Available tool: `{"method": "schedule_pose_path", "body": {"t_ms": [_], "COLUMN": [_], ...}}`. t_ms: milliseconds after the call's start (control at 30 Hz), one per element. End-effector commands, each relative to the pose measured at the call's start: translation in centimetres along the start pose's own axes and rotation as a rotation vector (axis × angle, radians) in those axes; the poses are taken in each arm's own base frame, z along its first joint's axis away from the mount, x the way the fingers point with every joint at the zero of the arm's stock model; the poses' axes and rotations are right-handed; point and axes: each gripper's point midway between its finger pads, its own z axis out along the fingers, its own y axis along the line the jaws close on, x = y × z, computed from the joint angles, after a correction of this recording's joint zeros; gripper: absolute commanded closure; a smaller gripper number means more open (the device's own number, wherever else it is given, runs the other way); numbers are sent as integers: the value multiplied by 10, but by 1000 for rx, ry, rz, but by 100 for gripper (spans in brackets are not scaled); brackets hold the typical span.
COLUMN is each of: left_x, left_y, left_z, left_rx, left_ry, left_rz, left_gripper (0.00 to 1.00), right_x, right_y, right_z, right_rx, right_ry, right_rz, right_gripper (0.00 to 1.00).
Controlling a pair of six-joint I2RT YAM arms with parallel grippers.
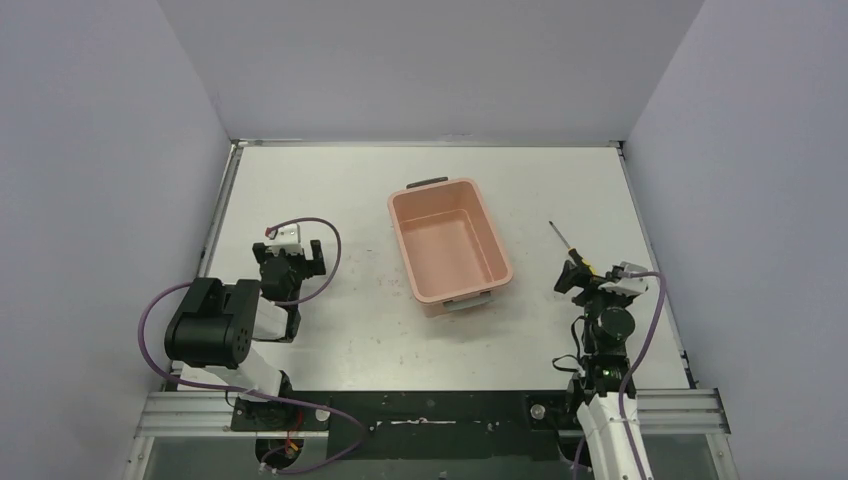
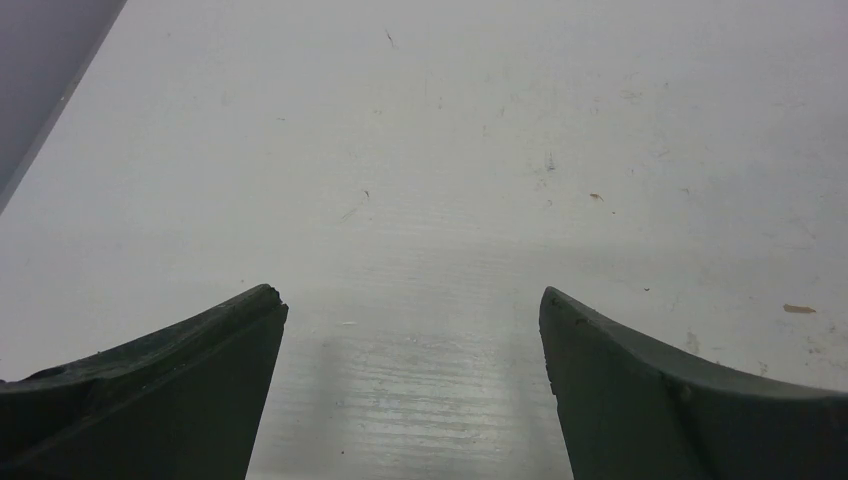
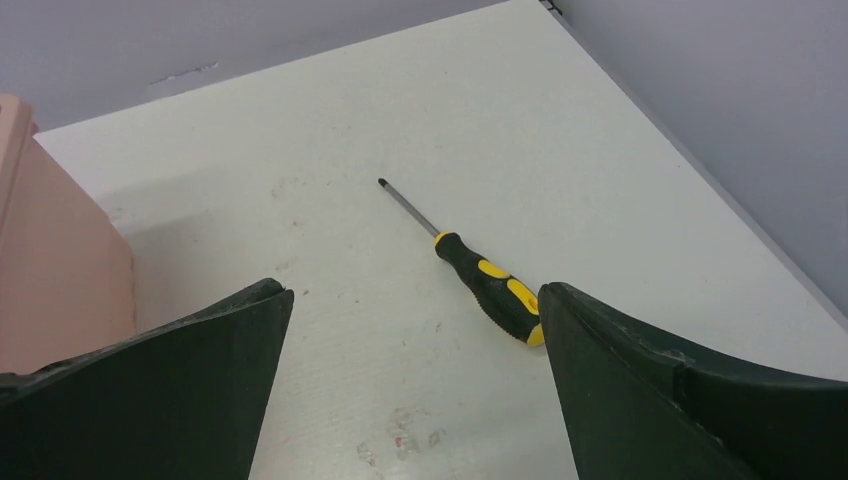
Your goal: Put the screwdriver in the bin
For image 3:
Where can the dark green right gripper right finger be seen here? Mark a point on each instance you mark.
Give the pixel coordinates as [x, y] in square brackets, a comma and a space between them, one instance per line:
[639, 402]

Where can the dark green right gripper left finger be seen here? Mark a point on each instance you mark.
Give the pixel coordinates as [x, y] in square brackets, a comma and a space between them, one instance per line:
[185, 400]

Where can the black and yellow screwdriver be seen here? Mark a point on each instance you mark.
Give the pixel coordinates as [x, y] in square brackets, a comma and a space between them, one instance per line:
[505, 299]

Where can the pink plastic bin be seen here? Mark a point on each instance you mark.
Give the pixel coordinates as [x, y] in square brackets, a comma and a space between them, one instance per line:
[67, 279]

